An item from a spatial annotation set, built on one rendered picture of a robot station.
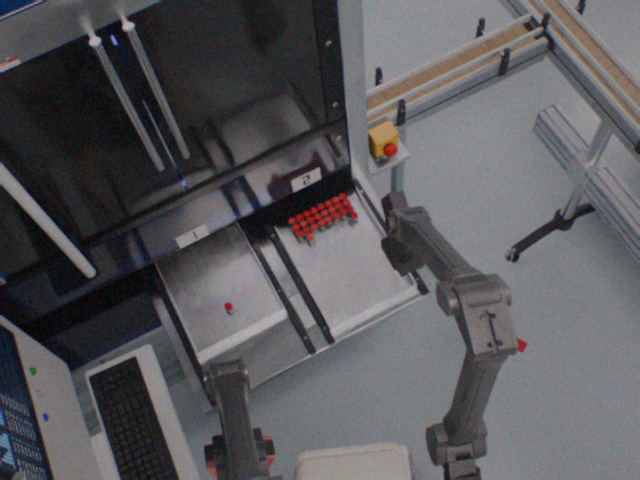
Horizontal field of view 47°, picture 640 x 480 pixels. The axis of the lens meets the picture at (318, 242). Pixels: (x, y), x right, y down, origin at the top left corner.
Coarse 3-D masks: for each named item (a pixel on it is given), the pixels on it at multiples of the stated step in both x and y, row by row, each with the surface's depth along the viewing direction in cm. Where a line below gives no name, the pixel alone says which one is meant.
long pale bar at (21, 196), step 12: (0, 168) 133; (0, 180) 135; (12, 180) 137; (12, 192) 139; (24, 192) 142; (24, 204) 144; (36, 204) 147; (36, 216) 148; (48, 228) 153; (60, 240) 159; (72, 252) 164; (84, 264) 171
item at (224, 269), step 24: (216, 240) 212; (240, 240) 211; (168, 264) 210; (192, 264) 209; (216, 264) 209; (240, 264) 208; (168, 288) 207; (192, 288) 206; (216, 288) 205; (240, 288) 205; (264, 288) 204; (192, 312) 203; (216, 312) 202; (240, 312) 202; (264, 312) 201; (192, 336) 200; (216, 336) 199; (240, 336) 199
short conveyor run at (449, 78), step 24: (480, 24) 224; (528, 24) 232; (456, 48) 223; (480, 48) 227; (504, 48) 222; (528, 48) 225; (408, 72) 221; (432, 72) 225; (456, 72) 220; (480, 72) 223; (504, 72) 226; (384, 96) 223; (408, 96) 218; (432, 96) 221; (456, 96) 227; (408, 120) 224
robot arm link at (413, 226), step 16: (416, 208) 158; (400, 224) 154; (416, 224) 150; (432, 224) 150; (400, 240) 156; (416, 240) 147; (432, 240) 141; (432, 256) 138; (448, 256) 134; (432, 272) 139; (448, 272) 129; (464, 272) 127; (480, 272) 127; (448, 288) 124; (448, 304) 122
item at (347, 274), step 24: (360, 216) 211; (288, 240) 210; (336, 240) 209; (360, 240) 208; (312, 264) 206; (336, 264) 205; (360, 264) 205; (384, 264) 204; (312, 288) 203; (336, 288) 202; (360, 288) 202; (384, 288) 201; (408, 288) 197; (336, 312) 199; (360, 312) 195
